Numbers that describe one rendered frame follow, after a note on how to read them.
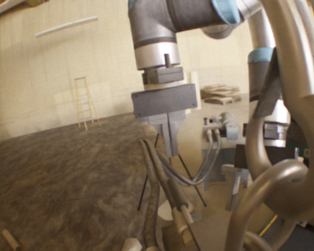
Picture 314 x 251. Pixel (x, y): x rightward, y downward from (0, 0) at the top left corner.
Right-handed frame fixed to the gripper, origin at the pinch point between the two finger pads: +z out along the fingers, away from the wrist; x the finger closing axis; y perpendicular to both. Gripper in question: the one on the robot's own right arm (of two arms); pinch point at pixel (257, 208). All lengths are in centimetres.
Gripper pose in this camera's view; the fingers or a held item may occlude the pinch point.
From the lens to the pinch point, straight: 40.0
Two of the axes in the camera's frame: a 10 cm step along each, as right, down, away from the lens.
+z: -1.0, 9.9, -0.8
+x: -6.0, 0.0, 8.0
